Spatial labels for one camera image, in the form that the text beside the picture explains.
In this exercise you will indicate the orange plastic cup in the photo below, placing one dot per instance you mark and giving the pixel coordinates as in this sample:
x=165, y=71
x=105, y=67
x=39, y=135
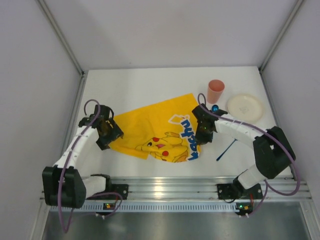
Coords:
x=214, y=90

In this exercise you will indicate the aluminium mounting rail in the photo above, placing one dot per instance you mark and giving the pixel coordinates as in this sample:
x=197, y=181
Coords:
x=202, y=188

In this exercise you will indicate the white slotted cable duct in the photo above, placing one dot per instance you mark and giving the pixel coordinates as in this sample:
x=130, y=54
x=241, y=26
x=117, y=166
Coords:
x=159, y=207

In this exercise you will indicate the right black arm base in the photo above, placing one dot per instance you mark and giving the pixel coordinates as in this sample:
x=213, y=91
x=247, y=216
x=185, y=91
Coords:
x=228, y=192

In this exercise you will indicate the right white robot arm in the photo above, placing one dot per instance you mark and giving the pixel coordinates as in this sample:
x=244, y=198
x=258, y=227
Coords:
x=271, y=148

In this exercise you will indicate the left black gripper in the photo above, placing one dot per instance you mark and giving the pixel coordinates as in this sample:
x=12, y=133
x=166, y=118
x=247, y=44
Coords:
x=111, y=135

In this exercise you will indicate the cream round plate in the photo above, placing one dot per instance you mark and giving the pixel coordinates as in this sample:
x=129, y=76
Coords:
x=245, y=107

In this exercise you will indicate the blue metallic spoon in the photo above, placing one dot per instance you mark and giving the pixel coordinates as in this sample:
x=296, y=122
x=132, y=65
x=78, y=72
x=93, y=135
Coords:
x=214, y=108

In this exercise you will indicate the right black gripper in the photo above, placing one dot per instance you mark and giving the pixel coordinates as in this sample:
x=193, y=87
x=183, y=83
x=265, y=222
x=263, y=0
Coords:
x=203, y=133

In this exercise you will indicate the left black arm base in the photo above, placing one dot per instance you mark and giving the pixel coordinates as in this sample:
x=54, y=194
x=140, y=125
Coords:
x=122, y=189

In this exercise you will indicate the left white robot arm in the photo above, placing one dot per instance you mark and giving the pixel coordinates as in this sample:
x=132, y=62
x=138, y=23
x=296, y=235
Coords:
x=75, y=177

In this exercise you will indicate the yellow Pikachu cloth placemat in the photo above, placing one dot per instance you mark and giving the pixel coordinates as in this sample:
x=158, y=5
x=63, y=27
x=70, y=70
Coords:
x=165, y=131

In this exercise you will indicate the blue metallic fork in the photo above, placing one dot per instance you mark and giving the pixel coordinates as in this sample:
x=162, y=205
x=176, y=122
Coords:
x=222, y=154

